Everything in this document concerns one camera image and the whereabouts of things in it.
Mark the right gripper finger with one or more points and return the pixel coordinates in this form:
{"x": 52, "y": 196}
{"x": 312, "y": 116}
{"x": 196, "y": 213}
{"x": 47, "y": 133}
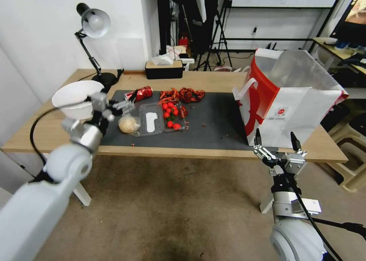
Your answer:
{"x": 296, "y": 143}
{"x": 258, "y": 142}

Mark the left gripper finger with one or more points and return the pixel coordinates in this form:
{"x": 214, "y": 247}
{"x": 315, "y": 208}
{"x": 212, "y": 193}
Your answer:
{"x": 122, "y": 103}
{"x": 123, "y": 110}

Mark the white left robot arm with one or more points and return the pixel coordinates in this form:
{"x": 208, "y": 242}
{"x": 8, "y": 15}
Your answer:
{"x": 43, "y": 192}

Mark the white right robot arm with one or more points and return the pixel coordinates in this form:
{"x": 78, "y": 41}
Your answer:
{"x": 291, "y": 238}

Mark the clear disposable takeout box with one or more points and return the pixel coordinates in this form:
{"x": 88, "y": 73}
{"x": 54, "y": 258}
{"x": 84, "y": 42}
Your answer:
{"x": 143, "y": 113}

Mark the red white delivery bag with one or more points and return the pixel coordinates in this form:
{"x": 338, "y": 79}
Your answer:
{"x": 297, "y": 112}

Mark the black tissue box wooden lid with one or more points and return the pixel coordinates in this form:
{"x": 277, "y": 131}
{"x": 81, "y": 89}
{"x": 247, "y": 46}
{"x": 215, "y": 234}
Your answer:
{"x": 164, "y": 71}

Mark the round beige bread bun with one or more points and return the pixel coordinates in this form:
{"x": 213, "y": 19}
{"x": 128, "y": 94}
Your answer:
{"x": 128, "y": 124}

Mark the crushed red soda can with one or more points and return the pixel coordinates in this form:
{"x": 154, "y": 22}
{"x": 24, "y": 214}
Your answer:
{"x": 143, "y": 94}

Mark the white table leg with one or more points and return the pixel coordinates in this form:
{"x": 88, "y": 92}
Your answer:
{"x": 82, "y": 193}
{"x": 266, "y": 203}

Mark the white plastic insert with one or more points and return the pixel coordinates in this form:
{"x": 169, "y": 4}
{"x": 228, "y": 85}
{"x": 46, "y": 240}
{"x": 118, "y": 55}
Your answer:
{"x": 151, "y": 122}

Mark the white paper bowl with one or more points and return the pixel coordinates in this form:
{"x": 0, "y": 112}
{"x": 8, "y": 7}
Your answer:
{"x": 73, "y": 96}

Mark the dried red chili pile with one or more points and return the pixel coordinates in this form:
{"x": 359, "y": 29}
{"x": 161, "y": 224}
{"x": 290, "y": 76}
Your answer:
{"x": 169, "y": 96}
{"x": 187, "y": 94}

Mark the black table mat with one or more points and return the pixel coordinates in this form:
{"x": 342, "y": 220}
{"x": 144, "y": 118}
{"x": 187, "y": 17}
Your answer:
{"x": 211, "y": 120}

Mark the beige plastic stool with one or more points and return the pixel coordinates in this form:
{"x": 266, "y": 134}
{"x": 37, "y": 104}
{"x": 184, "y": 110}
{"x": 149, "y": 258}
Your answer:
{"x": 350, "y": 158}

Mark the white tissue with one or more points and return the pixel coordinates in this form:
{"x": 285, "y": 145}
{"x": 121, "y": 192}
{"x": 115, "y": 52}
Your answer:
{"x": 163, "y": 59}

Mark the dried red chili pepper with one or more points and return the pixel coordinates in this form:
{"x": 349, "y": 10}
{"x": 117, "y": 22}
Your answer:
{"x": 184, "y": 111}
{"x": 200, "y": 93}

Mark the black desk lamp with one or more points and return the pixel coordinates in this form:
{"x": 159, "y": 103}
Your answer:
{"x": 95, "y": 22}

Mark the wooden side desk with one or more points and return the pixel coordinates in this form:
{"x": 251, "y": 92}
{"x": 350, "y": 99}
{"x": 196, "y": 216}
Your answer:
{"x": 340, "y": 47}

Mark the black tripod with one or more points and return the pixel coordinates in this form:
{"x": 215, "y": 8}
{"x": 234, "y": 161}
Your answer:
{"x": 218, "y": 29}

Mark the white photo reflector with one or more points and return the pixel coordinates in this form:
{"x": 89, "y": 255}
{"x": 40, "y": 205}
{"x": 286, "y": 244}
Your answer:
{"x": 201, "y": 2}

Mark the black monitor screen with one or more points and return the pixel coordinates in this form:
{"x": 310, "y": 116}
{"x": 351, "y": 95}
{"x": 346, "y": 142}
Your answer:
{"x": 353, "y": 12}

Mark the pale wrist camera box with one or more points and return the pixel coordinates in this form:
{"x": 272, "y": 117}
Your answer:
{"x": 99, "y": 101}
{"x": 294, "y": 163}

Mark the black whiteboard stand frame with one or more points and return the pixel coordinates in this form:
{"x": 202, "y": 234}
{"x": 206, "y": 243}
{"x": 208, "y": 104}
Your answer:
{"x": 271, "y": 39}

